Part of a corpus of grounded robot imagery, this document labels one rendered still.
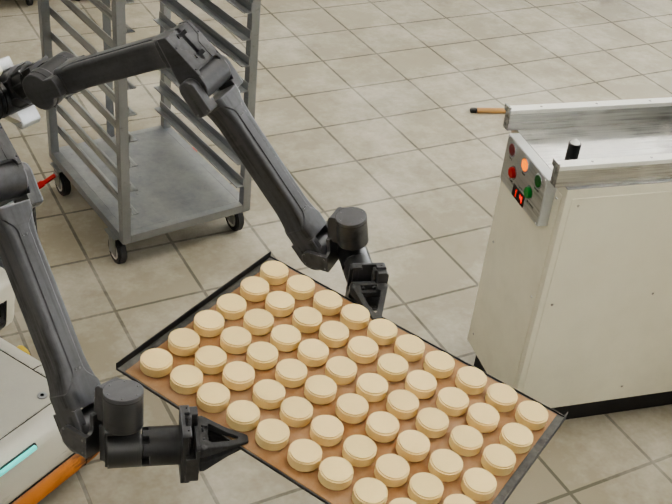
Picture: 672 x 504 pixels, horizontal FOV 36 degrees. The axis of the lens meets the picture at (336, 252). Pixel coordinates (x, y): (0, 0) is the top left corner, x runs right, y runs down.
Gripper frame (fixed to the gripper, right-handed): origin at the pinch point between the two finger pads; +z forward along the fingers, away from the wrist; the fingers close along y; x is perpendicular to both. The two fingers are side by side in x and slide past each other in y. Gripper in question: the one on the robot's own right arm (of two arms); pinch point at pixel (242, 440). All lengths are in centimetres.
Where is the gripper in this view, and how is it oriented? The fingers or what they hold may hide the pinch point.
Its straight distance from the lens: 157.1
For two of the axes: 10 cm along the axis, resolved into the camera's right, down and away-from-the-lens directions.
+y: 1.2, -8.0, -5.8
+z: 9.7, -0.2, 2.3
